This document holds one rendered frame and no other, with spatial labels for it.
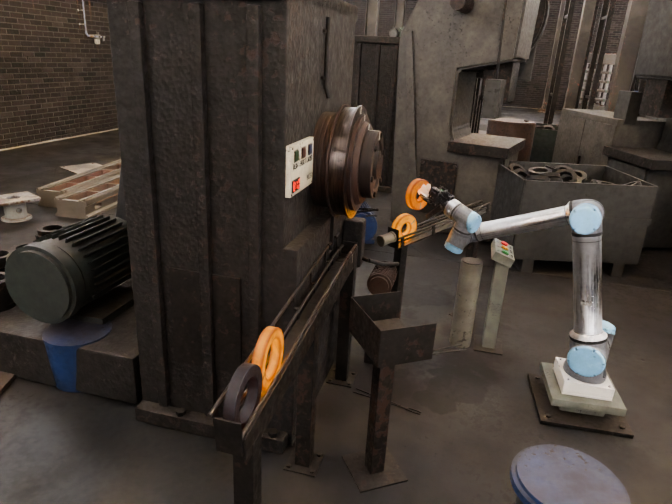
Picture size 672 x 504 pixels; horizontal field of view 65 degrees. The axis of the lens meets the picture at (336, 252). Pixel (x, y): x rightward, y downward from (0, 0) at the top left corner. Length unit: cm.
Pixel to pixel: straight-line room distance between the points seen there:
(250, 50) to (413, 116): 326
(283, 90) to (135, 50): 53
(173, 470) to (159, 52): 154
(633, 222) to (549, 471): 310
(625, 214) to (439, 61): 195
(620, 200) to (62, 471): 393
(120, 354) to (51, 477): 54
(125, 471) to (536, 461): 149
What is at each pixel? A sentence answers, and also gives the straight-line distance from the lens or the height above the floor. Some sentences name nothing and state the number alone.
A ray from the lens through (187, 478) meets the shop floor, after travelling 226.
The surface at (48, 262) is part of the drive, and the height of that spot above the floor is 62.
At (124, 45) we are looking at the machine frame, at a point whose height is 153.
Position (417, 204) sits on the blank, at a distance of 268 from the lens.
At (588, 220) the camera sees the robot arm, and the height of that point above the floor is 97.
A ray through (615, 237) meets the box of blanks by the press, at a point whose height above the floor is 33.
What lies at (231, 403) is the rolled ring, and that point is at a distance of 139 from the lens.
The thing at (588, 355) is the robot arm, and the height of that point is 41.
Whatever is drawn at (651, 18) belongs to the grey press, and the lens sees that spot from 575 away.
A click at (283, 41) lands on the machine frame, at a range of 180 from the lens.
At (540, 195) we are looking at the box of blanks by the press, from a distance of 426.
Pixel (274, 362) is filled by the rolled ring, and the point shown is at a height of 65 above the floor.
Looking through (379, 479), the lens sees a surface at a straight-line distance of 223.
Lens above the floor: 154
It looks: 20 degrees down
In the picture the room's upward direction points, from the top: 3 degrees clockwise
